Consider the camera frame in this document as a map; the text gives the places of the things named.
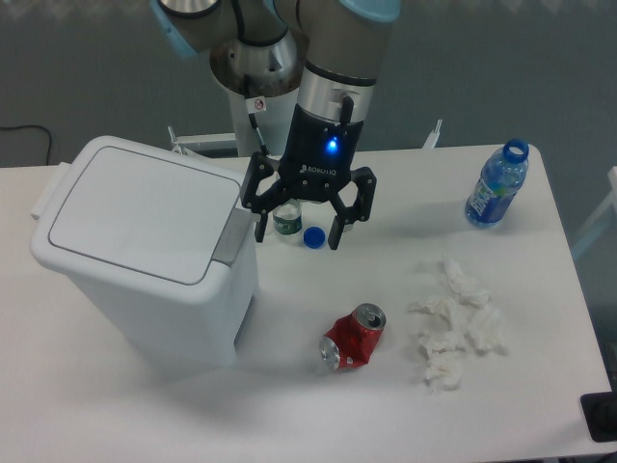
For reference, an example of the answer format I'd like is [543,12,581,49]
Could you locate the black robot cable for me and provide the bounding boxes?
[243,74,270,156]

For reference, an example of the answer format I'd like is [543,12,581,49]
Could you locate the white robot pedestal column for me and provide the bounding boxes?
[227,90,298,157]

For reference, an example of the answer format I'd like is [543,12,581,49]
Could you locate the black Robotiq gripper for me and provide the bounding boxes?
[239,103,379,251]

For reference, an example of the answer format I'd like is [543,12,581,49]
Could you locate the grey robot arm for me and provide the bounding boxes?
[151,1,401,249]

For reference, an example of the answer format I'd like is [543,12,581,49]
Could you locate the blue bottle cap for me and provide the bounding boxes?
[303,226,326,249]

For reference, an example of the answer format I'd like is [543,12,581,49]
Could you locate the clear green-label plastic bottle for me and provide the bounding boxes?
[273,200,303,245]

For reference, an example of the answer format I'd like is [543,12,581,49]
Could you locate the white plastic trash can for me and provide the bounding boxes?
[30,136,258,366]

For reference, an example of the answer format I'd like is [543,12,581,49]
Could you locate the white metal base frame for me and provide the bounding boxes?
[167,119,444,157]

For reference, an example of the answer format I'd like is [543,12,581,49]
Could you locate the blue plastic water bottle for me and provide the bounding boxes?
[465,138,529,228]

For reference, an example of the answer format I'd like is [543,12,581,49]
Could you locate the black device at edge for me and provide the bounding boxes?
[580,392,616,443]

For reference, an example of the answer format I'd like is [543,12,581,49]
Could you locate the crushed red soda can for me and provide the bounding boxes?
[319,303,387,370]

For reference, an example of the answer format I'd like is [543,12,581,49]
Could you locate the black floor cable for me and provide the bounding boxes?
[0,124,53,165]

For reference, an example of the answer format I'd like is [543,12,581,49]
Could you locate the crumpled white tissue paper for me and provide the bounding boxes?
[408,255,507,393]

